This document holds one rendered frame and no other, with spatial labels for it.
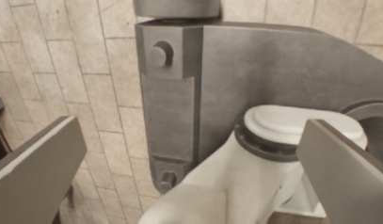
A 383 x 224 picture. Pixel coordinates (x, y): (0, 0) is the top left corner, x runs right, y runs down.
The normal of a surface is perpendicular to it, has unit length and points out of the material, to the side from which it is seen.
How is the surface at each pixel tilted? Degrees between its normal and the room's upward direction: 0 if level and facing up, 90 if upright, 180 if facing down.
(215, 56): 0
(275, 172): 90
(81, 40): 0
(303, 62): 0
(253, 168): 90
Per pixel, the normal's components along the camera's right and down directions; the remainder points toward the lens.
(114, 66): -0.20, 0.47
